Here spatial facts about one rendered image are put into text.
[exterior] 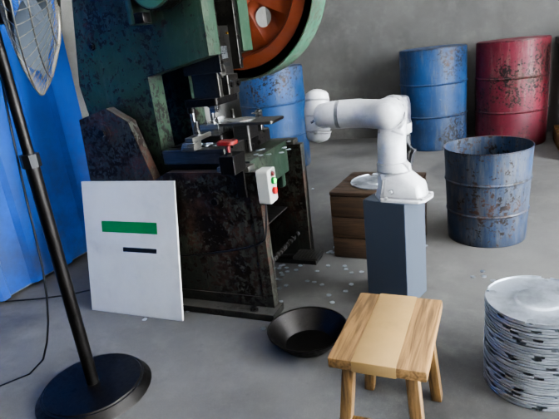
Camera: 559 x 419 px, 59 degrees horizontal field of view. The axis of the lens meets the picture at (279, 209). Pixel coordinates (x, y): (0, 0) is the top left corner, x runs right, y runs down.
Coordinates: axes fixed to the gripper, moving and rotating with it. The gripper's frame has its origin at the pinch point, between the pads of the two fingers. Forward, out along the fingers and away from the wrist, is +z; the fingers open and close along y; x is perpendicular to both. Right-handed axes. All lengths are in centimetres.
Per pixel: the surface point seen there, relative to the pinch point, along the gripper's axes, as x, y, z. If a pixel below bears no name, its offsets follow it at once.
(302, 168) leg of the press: -38, -31, -11
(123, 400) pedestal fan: -153, -13, 37
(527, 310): -71, 83, 13
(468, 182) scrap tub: 18.9, 23.2, 6.4
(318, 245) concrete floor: -18, -45, 40
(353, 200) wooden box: -20.6, -16.3, 8.7
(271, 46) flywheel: -32, -48, -67
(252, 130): -64, -33, -34
